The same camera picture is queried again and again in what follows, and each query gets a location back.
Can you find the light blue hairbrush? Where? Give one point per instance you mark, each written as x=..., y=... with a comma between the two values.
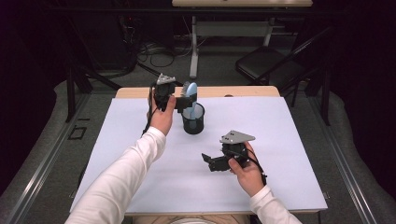
x=193, y=90

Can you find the black metal stand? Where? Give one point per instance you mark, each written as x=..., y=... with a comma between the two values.
x=70, y=96
x=326, y=99

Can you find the person's right hand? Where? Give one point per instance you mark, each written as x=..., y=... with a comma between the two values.
x=249, y=177

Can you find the person's left hand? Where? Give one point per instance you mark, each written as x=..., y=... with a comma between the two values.
x=162, y=121

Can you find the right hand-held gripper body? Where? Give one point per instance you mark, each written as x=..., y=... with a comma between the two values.
x=236, y=137

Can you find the dark equipment tower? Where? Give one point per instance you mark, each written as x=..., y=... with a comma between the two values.
x=130, y=43

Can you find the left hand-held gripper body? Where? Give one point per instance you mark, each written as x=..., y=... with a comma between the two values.
x=163, y=91

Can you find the wooden table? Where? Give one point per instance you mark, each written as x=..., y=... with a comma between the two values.
x=249, y=91

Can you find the person's white shirt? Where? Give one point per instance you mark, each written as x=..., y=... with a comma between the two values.
x=193, y=221

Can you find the black folding chair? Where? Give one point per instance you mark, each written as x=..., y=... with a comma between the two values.
x=267, y=62

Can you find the white-legged wooden desk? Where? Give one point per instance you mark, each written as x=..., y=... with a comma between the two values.
x=243, y=3

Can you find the person's beige trousers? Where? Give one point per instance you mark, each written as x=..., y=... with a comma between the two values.
x=149, y=220

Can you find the black mesh pen cup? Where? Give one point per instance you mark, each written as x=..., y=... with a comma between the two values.
x=193, y=127

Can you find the aluminium floor rail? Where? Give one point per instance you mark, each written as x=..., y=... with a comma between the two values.
x=39, y=174
x=342, y=161

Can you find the white table cover board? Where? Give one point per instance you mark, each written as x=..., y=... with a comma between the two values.
x=186, y=193

